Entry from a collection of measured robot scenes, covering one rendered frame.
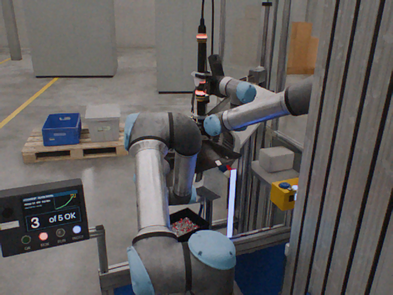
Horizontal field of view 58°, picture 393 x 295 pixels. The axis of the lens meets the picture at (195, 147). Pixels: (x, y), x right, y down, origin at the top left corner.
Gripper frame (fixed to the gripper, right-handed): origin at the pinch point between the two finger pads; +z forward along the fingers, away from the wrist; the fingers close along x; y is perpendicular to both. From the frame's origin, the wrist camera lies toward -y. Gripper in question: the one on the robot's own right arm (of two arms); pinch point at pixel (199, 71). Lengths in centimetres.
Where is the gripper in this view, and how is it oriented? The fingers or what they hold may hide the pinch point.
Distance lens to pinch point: 163.5
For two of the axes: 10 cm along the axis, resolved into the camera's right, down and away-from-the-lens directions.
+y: -0.2, 9.2, 3.9
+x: 8.5, -1.9, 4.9
